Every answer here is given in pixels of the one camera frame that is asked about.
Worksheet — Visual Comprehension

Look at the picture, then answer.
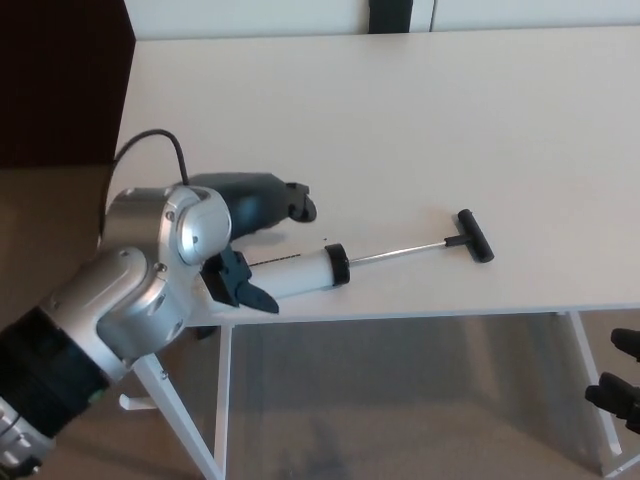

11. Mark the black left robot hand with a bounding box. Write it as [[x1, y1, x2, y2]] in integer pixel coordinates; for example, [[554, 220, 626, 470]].
[[187, 171, 320, 316]]

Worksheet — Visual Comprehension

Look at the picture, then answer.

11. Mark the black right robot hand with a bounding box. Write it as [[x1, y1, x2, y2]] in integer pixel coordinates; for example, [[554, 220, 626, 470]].
[[584, 327, 640, 436]]

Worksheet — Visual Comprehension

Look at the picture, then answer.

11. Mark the white air pump black handle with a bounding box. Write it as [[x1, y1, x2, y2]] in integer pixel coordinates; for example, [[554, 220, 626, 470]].
[[248, 207, 497, 301]]

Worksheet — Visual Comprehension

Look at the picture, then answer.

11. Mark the black vertical panel strip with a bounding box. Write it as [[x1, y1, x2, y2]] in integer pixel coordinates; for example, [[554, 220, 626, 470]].
[[366, 0, 415, 35]]

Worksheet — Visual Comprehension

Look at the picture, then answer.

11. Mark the dark brown partition panel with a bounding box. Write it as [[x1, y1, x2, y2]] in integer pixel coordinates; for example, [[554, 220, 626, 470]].
[[0, 0, 137, 171]]

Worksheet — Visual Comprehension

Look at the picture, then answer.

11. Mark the white metal desk leg frame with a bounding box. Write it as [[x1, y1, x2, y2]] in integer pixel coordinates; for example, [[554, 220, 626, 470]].
[[118, 319, 236, 480], [553, 310, 640, 479]]

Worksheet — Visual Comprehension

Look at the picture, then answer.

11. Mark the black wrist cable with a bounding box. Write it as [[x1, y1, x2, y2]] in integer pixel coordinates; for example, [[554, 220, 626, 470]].
[[98, 128, 192, 241]]

